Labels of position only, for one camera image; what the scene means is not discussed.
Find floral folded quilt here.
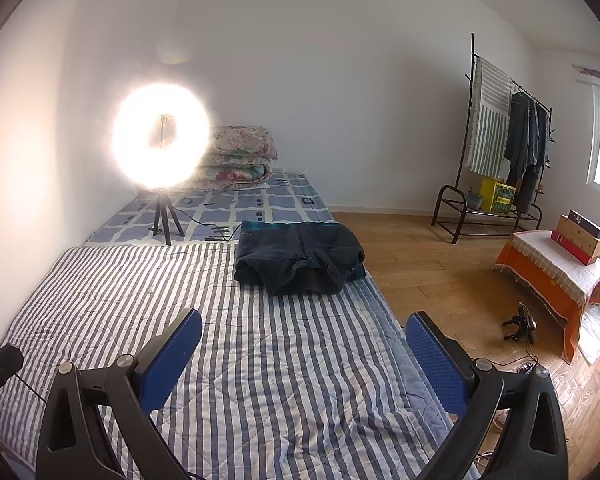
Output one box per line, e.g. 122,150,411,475
209,125,280,157
194,164,273,191
200,151,276,171

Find blue checked bed sheet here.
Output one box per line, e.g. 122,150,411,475
82,172,336,247

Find red box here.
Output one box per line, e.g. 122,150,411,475
551,230,599,266

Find white lace table cover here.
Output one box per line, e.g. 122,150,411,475
510,230,600,307

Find black tripod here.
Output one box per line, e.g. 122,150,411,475
147,114,186,247

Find small black gadget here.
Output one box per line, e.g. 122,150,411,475
502,302,539,345

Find orange cloth covered table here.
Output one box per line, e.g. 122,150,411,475
495,230,600,365

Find dark hanging coat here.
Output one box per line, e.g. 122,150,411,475
517,102,551,213

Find green striped hanging towel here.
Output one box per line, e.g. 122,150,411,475
467,56,513,177

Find yellow box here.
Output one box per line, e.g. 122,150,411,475
480,177,517,217

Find grey white striped quilt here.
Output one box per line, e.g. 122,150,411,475
0,242,481,480

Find black clothes rack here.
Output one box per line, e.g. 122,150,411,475
431,33,554,245

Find dark flat box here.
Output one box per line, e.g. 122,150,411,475
567,210,600,240

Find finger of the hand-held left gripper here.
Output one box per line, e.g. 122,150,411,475
0,344,25,396

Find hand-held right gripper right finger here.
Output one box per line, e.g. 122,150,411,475
405,311,570,480

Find teal plaid fleece blanket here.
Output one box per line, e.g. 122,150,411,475
233,220,367,297

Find ring light cable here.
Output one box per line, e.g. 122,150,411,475
172,207,243,242

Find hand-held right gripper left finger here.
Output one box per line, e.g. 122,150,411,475
35,307,204,480

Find clear plastic sheet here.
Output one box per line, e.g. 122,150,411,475
577,302,600,365

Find blue denim garment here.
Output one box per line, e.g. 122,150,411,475
504,92,537,176

